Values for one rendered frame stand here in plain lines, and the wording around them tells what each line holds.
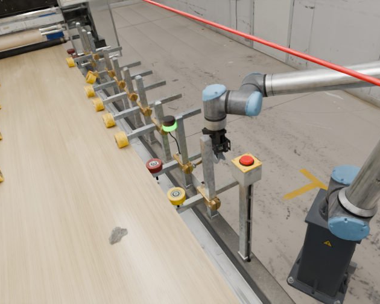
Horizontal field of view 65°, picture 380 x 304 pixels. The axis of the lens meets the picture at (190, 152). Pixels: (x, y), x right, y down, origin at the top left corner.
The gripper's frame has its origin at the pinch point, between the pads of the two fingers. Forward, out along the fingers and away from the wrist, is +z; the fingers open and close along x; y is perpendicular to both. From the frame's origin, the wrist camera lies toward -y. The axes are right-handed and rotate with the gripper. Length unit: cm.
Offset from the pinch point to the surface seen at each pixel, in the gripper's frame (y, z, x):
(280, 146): -82, 96, 121
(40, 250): 0, 6, -80
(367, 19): -113, 12, 256
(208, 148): 8.9, -16.0, -8.1
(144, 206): 1.8, 6.0, -37.3
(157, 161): -22.0, 5.6, -21.0
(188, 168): -13.4, 10.3, -8.4
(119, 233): 10, 5, -51
